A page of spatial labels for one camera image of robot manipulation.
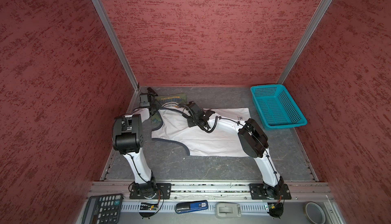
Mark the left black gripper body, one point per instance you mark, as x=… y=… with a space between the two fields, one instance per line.
x=155 y=105

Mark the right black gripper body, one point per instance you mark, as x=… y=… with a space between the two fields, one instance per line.
x=191 y=121

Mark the olive green tank top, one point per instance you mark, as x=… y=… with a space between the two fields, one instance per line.
x=167 y=101

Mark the white grey-trimmed tank top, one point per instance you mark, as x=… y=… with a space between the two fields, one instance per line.
x=223 y=141

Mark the teal plastic basket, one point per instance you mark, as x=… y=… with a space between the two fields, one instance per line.
x=276 y=107

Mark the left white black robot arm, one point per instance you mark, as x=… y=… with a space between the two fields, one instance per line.
x=128 y=140

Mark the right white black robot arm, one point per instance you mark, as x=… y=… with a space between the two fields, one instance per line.
x=255 y=144

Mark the small black stapler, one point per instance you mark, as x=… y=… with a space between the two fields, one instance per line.
x=151 y=92

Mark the blue black utility knife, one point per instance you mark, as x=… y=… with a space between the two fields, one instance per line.
x=187 y=207

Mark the grey tape dispenser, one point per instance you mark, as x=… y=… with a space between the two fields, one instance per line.
x=225 y=210

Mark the left small circuit board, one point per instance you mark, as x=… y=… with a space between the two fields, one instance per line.
x=148 y=207

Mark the black calculator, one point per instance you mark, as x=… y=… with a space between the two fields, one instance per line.
x=103 y=209

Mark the grey tape roll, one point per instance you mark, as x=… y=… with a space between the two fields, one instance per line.
x=314 y=213

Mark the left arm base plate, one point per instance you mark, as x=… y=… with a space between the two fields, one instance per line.
x=163 y=190

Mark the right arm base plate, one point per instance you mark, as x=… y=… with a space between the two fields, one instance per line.
x=256 y=191

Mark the aluminium front rail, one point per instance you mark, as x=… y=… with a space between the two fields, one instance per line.
x=238 y=191

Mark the left aluminium corner post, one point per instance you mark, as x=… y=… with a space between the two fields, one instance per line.
x=99 y=7

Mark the aluminium corner post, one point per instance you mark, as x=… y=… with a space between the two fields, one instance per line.
x=99 y=7
x=310 y=29

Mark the right aluminium corner post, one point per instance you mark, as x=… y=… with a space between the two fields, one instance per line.
x=310 y=29

